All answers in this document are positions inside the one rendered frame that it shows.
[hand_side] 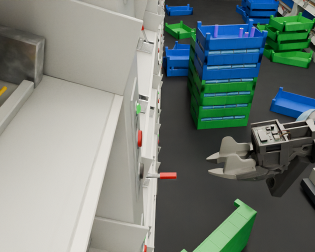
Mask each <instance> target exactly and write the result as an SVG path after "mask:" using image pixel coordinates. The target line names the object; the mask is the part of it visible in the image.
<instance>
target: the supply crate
mask: <svg viewBox="0 0 315 252"><path fill-rule="evenodd" d="M253 22H254V20H252V19H249V20H248V24H233V25H219V26H218V32H217V37H214V31H215V25H206V26H202V22H201V21H197V27H196V37H197V39H198V40H199V42H200V43H201V45H202V47H203V48H204V50H205V51H209V50H231V49H253V48H264V47H265V43H266V39H267V34H268V31H266V30H263V31H262V33H261V32H260V31H259V30H258V29H257V28H255V27H254V26H253ZM252 27H254V28H255V31H254V36H253V37H250V34H251V29H252ZM240 28H243V33H242V37H239V31H240ZM245 32H248V37H244V36H245Z"/></svg>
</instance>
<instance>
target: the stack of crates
mask: <svg viewBox="0 0 315 252"><path fill-rule="evenodd" d="M195 45H196V34H195V31H194V30H191V35H190V49H189V64H188V79H187V86H188V89H189V91H190V94H191V95H192V83H193V70H194V58H195Z"/></svg>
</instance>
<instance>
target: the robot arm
mask: <svg viewBox="0 0 315 252"><path fill-rule="evenodd" d="M267 123H270V125H264V126H258V127H257V125H261V124H267ZM250 136H251V142H250V143H237V142H236V141H235V140H234V139H233V138H232V137H231V136H226V137H224V138H223V139H222V141H221V146H220V151H219V152H217V153H214V154H212V155H211V156H209V157H208V158H206V161H207V162H210V163H213V164H218V163H222V162H225V164H224V168H214V169H209V170H208V173H209V174H211V175H215V176H218V177H222V178H227V179H235V180H238V181H251V182H255V181H262V180H265V179H266V180H265V182H266V184H267V187H268V189H269V192H270V194H271V196H272V197H277V198H281V197H282V196H283V195H284V193H285V192H286V191H287V190H288V189H289V188H290V186H291V185H292V184H293V183H294V182H295V181H296V179H297V178H298V177H299V176H300V175H301V174H302V172H303V171H304V170H305V169H306V168H307V167H308V165H309V164H310V163H312V164H315V109H309V110H307V111H305V112H303V113H302V114H301V115H300V116H299V117H298V118H297V120H296V121H295V122H289V123H283V124H280V123H279V121H278V119H274V120H268V121H262V122H256V123H251V134H250ZM249 156H251V158H250V159H248V157H249Z"/></svg>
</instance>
